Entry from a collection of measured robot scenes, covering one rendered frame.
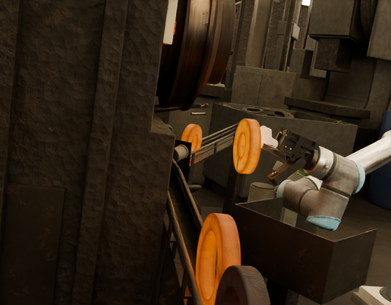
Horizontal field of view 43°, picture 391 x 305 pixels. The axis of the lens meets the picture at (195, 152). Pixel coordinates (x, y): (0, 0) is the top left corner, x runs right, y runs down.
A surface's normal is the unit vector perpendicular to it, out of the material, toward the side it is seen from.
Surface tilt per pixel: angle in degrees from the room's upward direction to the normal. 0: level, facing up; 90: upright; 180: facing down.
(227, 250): 51
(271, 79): 90
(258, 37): 90
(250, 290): 27
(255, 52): 90
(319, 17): 91
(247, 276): 10
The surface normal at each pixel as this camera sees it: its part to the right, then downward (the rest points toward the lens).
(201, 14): 0.21, 0.02
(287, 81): -0.85, -0.04
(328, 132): 0.44, 0.22
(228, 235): 0.23, -0.70
